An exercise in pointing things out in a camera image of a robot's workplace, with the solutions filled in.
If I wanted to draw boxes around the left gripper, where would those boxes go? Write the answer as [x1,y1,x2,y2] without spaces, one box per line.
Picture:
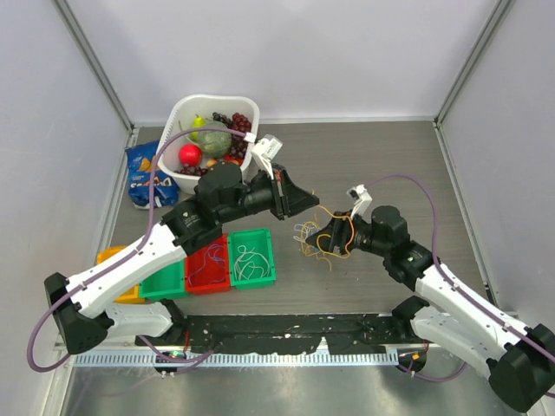
[218,163,320,224]

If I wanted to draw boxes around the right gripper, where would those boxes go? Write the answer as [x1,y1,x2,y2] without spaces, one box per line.
[307,208,390,257]

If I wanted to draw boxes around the blue wire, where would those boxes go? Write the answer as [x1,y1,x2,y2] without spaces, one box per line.
[188,242,229,283]

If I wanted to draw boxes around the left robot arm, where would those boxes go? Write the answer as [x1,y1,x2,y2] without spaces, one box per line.
[44,163,319,354]

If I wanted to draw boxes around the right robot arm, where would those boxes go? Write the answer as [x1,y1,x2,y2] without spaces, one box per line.
[305,205,554,413]

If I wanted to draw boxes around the right green bin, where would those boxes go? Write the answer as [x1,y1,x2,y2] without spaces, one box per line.
[228,228,277,289]

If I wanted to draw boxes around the green bin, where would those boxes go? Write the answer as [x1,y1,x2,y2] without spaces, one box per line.
[228,228,277,289]
[139,260,186,302]

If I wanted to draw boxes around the red grape bunch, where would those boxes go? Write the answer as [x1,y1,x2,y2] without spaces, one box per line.
[228,113,251,164]

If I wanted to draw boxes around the green melon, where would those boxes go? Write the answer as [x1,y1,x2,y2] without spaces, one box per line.
[197,130,232,159]

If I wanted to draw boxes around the dark grape bunch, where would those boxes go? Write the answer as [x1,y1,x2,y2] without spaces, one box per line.
[212,112,233,128]

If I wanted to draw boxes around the red apple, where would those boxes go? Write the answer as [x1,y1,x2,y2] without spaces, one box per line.
[179,144,203,166]

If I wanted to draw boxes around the red bin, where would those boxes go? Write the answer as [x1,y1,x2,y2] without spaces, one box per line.
[185,234,231,296]

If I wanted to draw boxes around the green pear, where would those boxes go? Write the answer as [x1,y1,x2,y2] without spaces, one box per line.
[189,114,206,142]

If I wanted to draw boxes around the white plastic basket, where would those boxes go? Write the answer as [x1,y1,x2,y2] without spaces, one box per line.
[158,94,260,193]

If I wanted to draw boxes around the left green bin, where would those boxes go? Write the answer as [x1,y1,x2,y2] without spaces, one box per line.
[139,260,186,302]

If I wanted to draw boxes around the blue chips bag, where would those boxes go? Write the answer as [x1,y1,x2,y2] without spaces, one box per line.
[125,141,179,210]

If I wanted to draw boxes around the yellow bin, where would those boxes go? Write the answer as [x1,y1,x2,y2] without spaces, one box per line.
[96,246,147,304]

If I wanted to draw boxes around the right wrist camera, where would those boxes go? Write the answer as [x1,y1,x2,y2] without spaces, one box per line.
[347,184,372,219]

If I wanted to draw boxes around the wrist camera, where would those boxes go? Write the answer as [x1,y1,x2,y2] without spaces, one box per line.
[347,184,372,219]
[244,133,283,180]

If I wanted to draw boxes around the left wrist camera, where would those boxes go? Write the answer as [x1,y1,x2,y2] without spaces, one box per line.
[244,133,283,180]

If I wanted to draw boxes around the slotted cable duct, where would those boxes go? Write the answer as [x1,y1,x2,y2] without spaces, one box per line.
[74,348,399,367]

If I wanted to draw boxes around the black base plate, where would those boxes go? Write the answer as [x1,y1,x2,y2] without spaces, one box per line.
[148,314,426,355]

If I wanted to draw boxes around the right aluminium frame post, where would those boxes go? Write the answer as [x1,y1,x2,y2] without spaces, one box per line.
[434,0,514,129]

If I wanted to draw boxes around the aluminium frame post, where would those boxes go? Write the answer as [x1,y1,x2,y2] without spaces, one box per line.
[51,0,134,133]
[434,0,514,129]

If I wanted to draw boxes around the left aluminium frame post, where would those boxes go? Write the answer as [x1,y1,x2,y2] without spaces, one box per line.
[51,0,134,133]

